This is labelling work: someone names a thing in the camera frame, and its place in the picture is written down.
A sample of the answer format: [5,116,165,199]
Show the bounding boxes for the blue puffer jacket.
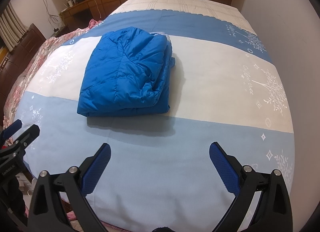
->
[77,27,175,117]

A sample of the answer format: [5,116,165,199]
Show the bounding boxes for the pink floral quilt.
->
[1,19,102,128]

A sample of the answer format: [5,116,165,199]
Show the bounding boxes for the beige roman blind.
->
[0,3,28,52]

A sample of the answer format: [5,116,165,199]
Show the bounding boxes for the wooden desk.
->
[60,0,107,31]

